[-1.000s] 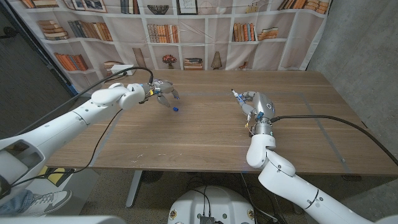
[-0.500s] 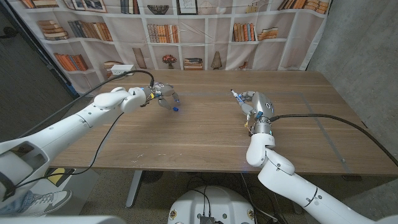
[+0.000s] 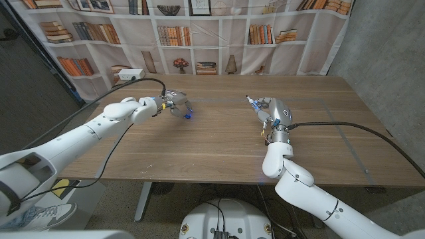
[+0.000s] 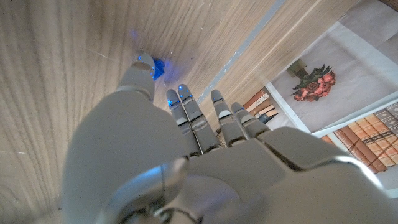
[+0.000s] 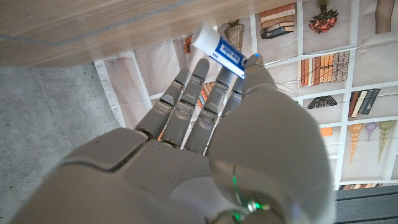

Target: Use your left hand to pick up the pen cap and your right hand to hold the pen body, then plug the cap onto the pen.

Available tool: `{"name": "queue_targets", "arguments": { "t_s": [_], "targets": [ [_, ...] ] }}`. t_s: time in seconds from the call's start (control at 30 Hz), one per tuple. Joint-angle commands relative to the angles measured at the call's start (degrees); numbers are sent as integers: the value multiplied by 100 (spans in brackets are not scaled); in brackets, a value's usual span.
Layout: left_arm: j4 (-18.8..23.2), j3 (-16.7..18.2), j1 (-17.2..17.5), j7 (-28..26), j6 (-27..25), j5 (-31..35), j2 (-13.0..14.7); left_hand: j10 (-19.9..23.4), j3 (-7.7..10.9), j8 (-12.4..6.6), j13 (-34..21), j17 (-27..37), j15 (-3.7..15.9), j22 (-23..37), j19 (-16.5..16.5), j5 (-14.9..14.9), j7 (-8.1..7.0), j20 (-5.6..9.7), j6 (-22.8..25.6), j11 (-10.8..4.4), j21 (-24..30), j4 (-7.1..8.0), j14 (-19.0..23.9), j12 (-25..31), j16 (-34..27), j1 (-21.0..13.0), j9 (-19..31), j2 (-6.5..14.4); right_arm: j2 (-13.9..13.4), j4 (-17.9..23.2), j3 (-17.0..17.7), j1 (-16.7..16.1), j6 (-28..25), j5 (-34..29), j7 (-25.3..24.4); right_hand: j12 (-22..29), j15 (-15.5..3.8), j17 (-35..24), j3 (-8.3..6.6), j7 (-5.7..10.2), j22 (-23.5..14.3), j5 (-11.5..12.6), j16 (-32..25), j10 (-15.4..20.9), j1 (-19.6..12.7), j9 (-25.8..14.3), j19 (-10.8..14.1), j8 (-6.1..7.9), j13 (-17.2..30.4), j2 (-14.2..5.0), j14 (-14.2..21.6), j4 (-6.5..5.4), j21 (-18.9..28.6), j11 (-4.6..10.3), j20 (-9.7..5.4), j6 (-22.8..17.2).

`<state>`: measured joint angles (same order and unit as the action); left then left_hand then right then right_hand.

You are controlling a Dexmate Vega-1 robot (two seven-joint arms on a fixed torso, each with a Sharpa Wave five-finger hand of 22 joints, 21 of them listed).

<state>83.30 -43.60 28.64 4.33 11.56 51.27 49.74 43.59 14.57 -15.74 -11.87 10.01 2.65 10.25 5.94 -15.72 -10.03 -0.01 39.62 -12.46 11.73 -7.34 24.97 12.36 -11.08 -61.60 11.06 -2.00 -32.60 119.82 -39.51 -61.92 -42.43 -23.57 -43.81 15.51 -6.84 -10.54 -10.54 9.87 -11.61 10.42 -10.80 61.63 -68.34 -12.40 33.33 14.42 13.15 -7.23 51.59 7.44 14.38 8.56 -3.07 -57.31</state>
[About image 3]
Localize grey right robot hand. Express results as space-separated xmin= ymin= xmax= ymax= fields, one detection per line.
xmin=254 ymin=97 xmax=294 ymax=143

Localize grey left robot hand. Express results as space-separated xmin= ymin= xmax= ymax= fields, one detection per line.
xmin=158 ymin=90 xmax=193 ymax=120

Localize white dry erase marker body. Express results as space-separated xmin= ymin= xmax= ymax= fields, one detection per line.
xmin=246 ymin=95 xmax=263 ymax=114

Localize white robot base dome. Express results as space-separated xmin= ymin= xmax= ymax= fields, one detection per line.
xmin=179 ymin=198 xmax=276 ymax=239

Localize white power strip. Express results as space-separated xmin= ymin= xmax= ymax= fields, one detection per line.
xmin=118 ymin=68 xmax=146 ymax=82

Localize printed bookshelf backdrop cloth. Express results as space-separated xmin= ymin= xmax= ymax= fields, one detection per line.
xmin=6 ymin=0 xmax=355 ymax=104

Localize black round floor object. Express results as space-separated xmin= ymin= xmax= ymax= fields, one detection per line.
xmin=151 ymin=181 xmax=175 ymax=197

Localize grey metal table leg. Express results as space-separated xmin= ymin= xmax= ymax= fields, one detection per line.
xmin=133 ymin=181 xmax=153 ymax=222
xmin=310 ymin=214 xmax=325 ymax=229

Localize white yellow floor mat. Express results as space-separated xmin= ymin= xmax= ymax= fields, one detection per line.
xmin=42 ymin=179 xmax=107 ymax=230

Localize person's white sneaker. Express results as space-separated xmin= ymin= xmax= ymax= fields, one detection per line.
xmin=25 ymin=202 xmax=78 ymax=230

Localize person's blue jeans leg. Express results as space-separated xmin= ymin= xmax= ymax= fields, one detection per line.
xmin=0 ymin=205 xmax=37 ymax=230

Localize right wrist yellow tagged wires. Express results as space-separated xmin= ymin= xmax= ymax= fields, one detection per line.
xmin=260 ymin=121 xmax=272 ymax=146

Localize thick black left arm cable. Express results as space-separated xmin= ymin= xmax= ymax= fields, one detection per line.
xmin=21 ymin=78 xmax=167 ymax=150

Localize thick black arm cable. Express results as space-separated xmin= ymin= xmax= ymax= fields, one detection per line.
xmin=288 ymin=121 xmax=425 ymax=180
xmin=21 ymin=78 xmax=167 ymax=150

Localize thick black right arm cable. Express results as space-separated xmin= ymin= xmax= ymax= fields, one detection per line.
xmin=288 ymin=121 xmax=425 ymax=180

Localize black power strip cable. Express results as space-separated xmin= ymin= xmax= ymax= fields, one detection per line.
xmin=111 ymin=76 xmax=137 ymax=90

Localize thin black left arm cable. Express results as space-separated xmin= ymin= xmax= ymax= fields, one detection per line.
xmin=19 ymin=122 xmax=133 ymax=202

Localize white floor cable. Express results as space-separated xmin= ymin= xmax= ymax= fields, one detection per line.
xmin=257 ymin=184 xmax=296 ymax=238

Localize black base dome cable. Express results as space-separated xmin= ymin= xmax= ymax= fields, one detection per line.
xmin=199 ymin=198 xmax=226 ymax=233

